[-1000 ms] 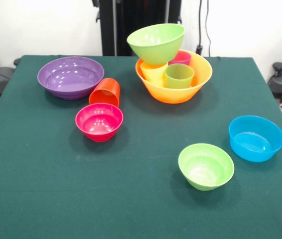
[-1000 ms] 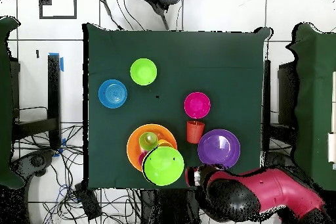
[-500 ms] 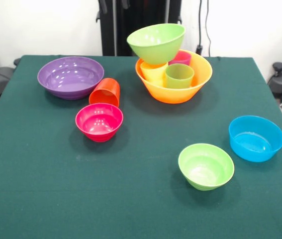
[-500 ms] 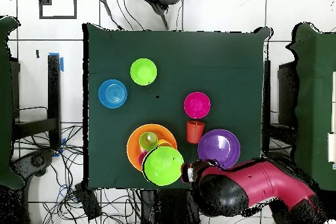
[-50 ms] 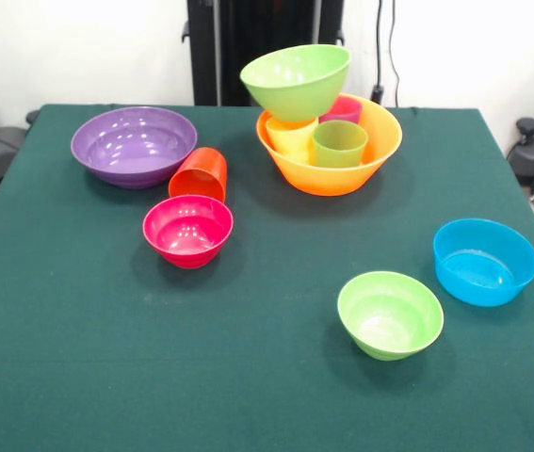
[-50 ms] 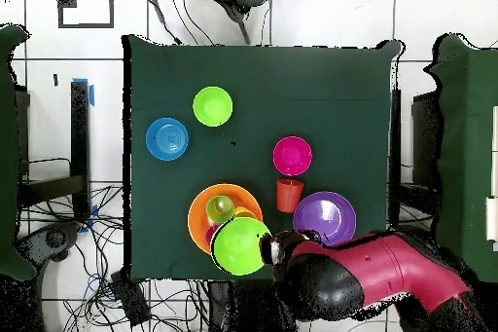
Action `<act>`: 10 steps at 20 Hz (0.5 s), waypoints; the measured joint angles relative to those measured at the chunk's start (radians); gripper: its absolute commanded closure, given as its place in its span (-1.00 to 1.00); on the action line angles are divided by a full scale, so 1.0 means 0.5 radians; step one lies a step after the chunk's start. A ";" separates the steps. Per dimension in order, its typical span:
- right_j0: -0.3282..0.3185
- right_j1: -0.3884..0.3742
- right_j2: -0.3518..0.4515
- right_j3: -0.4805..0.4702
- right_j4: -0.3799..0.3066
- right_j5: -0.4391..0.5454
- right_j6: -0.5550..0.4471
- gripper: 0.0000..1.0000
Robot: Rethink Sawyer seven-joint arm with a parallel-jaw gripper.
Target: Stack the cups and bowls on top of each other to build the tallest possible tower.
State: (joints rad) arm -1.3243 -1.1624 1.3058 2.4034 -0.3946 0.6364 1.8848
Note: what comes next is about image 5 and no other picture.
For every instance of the large orange bowl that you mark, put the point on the large orange bowl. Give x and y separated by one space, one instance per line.
328 179

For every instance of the yellow cup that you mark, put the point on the yellow cup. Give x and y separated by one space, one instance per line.
290 139

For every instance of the green cup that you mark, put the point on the green cup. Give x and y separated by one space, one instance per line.
339 150

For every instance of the large green bowl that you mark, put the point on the large green bowl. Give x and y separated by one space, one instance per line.
295 89

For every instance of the purple cup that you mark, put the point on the purple cup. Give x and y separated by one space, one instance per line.
346 110

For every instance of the pink bowl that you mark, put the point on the pink bowl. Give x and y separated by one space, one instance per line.
188 235

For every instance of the red-orange cup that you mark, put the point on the red-orange cup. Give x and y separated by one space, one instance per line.
200 176

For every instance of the small green bowl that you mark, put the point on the small green bowl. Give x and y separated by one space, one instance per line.
389 320

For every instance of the purple bowl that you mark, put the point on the purple bowl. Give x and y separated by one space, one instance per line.
134 146

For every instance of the dark green table cloth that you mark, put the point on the dark green table cloth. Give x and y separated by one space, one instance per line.
153 353

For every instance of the blue bowl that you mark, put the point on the blue bowl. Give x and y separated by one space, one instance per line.
483 263

